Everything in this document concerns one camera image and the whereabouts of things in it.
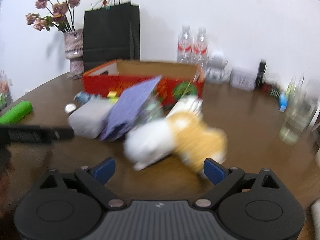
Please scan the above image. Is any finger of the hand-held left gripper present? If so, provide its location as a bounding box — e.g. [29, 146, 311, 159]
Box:
[0, 125, 75, 146]

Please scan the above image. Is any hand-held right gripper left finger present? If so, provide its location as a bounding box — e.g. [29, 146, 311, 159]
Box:
[37, 157, 127, 210]

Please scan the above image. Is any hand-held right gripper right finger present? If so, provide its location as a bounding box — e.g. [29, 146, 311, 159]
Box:
[195, 158, 282, 209]

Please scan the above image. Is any white and orange plush toy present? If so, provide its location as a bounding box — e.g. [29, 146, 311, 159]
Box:
[124, 111, 228, 173]

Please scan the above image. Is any grey white soft pouch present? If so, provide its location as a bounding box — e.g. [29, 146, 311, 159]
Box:
[68, 97, 118, 140]

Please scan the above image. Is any clear blue plastic packet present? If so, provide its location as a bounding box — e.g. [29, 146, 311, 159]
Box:
[74, 92, 92, 103]

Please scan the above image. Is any white plastic bottle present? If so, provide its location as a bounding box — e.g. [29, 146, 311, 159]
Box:
[170, 95, 203, 117]

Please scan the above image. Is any red cardboard box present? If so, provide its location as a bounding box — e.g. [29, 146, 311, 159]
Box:
[82, 59, 205, 107]

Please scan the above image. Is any green foam cylinder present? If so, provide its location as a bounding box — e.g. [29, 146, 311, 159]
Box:
[0, 101, 33, 125]

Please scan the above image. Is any colourful blurred object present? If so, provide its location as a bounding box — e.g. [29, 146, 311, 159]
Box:
[0, 70, 13, 110]

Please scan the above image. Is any clear green printed packet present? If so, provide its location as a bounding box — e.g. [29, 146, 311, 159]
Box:
[140, 97, 165, 123]

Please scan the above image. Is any pink mottled vase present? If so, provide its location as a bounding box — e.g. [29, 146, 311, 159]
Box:
[64, 29, 84, 80]

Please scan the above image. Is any white printed box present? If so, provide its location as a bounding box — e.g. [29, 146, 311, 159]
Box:
[229, 66, 258, 91]

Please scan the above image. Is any blue and white tube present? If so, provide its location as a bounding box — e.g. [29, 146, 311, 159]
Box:
[279, 92, 289, 113]

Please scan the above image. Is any red and black striped item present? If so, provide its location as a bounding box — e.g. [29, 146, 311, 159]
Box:
[262, 84, 283, 97]

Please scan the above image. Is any white round toy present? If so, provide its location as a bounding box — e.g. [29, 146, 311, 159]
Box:
[205, 51, 229, 83]

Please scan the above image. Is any small black phone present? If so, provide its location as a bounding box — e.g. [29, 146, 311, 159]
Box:
[257, 59, 267, 87]

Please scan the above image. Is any black paper bag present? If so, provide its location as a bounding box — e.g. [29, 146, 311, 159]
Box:
[82, 0, 141, 72]

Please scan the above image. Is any clear water bottle red label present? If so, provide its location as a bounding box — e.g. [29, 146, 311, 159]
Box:
[192, 27, 209, 67]
[177, 25, 193, 64]

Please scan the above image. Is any dried pink flower bouquet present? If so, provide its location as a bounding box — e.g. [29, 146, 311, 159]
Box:
[25, 0, 81, 33]

